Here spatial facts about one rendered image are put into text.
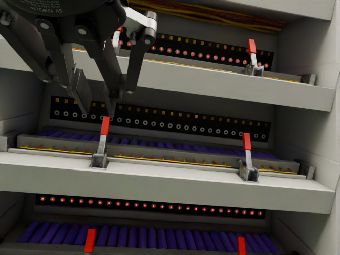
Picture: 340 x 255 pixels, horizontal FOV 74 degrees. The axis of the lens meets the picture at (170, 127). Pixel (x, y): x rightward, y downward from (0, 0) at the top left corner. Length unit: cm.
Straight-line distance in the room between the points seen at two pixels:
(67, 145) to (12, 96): 14
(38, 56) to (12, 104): 27
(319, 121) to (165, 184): 35
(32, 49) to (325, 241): 55
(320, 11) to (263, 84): 21
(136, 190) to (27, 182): 17
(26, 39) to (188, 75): 26
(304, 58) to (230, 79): 25
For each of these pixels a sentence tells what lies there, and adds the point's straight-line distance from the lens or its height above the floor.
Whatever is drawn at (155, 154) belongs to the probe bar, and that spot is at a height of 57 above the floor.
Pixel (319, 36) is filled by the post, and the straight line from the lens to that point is 63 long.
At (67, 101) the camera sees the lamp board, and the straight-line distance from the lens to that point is 57.
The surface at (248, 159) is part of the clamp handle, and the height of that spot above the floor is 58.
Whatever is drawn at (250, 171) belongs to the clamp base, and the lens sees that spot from 46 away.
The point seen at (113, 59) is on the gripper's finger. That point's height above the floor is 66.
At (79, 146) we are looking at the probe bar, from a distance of 46.
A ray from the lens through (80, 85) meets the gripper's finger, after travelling 29.
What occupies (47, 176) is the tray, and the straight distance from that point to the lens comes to 41.
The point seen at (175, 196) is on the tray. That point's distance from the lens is 40.
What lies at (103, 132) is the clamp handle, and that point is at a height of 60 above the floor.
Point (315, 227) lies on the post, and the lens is 57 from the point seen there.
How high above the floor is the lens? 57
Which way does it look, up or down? 7 degrees up
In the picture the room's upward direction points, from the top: 6 degrees clockwise
